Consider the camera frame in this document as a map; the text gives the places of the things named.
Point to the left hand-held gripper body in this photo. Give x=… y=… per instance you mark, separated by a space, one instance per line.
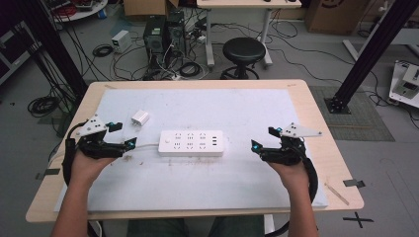
x=95 y=144

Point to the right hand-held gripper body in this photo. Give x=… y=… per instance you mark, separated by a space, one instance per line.
x=290 y=149

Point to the white charger plug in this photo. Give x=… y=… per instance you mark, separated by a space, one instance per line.
x=140 y=118

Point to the white power strip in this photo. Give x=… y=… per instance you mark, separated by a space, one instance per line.
x=191 y=143

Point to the person's left hand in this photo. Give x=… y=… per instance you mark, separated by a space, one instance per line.
x=89 y=168

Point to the person's right hand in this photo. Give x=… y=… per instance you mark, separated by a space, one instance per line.
x=291 y=174

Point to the grey tape strip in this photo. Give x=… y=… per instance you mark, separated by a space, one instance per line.
x=354 y=183
x=49 y=173

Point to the thin wooden stick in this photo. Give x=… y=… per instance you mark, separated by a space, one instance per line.
x=336 y=194

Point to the white table mat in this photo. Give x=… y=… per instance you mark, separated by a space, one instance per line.
x=197 y=184

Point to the grey floor mat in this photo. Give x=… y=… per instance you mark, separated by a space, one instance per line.
x=362 y=118

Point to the white power supply box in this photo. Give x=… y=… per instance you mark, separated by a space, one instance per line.
x=121 y=41

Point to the black round stool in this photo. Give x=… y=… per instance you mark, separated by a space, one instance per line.
x=243 y=51

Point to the person's dark green pants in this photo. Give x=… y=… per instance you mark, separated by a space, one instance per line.
x=154 y=227

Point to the black computer tower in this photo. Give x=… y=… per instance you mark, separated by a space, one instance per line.
x=176 y=33
x=154 y=36

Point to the round white table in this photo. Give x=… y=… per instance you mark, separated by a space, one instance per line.
x=82 y=11

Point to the cardboard box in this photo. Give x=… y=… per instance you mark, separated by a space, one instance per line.
x=336 y=16
x=145 y=7

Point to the grey metal rack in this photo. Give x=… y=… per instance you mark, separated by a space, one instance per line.
x=13 y=52

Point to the white desk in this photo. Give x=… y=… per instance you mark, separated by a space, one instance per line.
x=250 y=4

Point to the white device with grey panel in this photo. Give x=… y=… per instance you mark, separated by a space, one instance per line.
x=406 y=84

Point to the black metal frame post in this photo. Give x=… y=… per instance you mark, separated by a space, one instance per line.
x=56 y=49
x=372 y=49

